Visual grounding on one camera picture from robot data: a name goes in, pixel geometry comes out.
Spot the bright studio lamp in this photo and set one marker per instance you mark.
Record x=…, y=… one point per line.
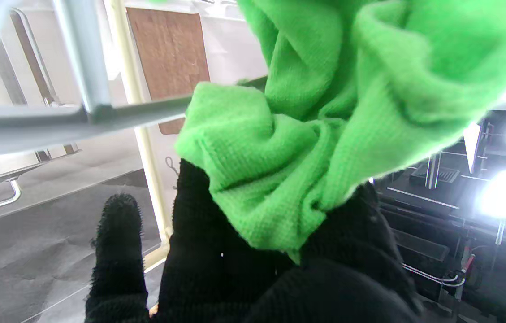
x=503, y=194

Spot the green microfibre towel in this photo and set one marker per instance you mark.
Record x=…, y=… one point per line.
x=324, y=112

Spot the stainless steel stockpot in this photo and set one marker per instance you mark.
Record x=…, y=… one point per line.
x=10, y=168

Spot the wooden hanging rack stand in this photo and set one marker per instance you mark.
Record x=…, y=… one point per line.
x=149, y=170

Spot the dark range hood panel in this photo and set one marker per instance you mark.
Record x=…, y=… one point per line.
x=33, y=251

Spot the brown wooden cutting board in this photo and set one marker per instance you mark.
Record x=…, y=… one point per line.
x=167, y=54

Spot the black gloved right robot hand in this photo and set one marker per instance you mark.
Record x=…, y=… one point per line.
x=217, y=278

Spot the grey plastic clothes hanger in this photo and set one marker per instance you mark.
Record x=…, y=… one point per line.
x=33, y=125

